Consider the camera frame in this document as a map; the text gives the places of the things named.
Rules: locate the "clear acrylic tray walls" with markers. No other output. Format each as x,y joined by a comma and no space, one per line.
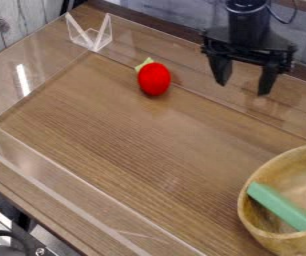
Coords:
128,174

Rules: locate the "red plush strawberry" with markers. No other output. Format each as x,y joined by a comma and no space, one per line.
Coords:
153,77

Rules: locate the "black metal bracket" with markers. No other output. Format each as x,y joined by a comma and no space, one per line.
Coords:
28,243

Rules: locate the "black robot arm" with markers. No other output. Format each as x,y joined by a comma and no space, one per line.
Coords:
249,17

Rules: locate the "brown wooden bowl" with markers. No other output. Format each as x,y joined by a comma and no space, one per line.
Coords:
283,173

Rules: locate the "clear acrylic corner bracket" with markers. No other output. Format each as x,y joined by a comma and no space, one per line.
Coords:
90,39

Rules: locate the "green rectangular stick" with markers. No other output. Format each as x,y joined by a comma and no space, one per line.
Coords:
277,205

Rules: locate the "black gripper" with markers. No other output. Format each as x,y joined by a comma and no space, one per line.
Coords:
271,48

